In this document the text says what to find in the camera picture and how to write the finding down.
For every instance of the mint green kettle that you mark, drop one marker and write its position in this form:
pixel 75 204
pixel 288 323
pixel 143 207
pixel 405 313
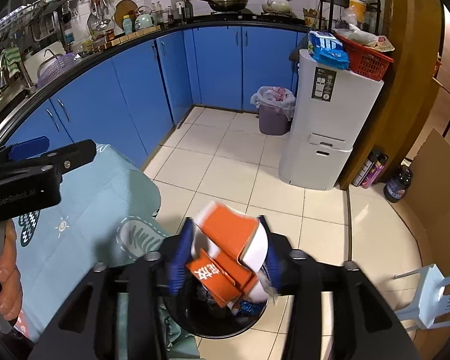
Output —
pixel 144 18

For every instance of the black wok with lid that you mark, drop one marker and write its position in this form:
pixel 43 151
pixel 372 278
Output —
pixel 227 5

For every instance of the purple plastic basket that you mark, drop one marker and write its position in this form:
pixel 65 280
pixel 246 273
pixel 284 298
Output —
pixel 55 66

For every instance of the red plastic basket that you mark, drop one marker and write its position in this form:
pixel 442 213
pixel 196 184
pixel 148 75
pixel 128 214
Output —
pixel 365 61

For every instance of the black round trash bin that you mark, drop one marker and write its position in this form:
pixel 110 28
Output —
pixel 193 308

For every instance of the orange white paper box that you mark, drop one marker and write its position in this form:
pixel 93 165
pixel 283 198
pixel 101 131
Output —
pixel 228 253

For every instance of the black metal shelf rack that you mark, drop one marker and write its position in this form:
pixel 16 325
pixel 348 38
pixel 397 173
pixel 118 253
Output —
pixel 330 13

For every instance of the dark jar on floor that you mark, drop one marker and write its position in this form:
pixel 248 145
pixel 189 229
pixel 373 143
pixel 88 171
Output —
pixel 396 187

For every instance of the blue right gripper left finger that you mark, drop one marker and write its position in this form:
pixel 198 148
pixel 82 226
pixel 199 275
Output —
pixel 182 255

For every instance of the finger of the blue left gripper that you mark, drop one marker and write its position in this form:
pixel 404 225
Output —
pixel 29 149

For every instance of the white ceramic pot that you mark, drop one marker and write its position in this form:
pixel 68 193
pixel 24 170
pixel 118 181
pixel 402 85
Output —
pixel 276 6

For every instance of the blue foil wrapper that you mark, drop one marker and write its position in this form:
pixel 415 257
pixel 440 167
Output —
pixel 248 309

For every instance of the grey bin with bag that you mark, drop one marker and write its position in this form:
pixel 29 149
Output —
pixel 275 107

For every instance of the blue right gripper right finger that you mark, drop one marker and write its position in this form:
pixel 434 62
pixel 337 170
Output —
pixel 271 265

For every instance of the light blue tablecloth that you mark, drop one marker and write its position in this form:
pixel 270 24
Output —
pixel 89 271

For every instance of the blue plastic package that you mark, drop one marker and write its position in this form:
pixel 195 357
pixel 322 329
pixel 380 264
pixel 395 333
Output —
pixel 325 48

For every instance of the purple spray can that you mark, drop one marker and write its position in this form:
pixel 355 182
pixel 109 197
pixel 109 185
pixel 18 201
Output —
pixel 375 171

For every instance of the person's left hand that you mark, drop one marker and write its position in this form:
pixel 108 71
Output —
pixel 11 295

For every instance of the white plastic chair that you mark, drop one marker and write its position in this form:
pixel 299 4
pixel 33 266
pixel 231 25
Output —
pixel 429 301

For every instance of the blue kitchen cabinets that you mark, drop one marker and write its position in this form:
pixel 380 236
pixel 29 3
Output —
pixel 132 97

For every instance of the tall white trash can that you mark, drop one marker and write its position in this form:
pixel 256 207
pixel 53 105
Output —
pixel 331 108

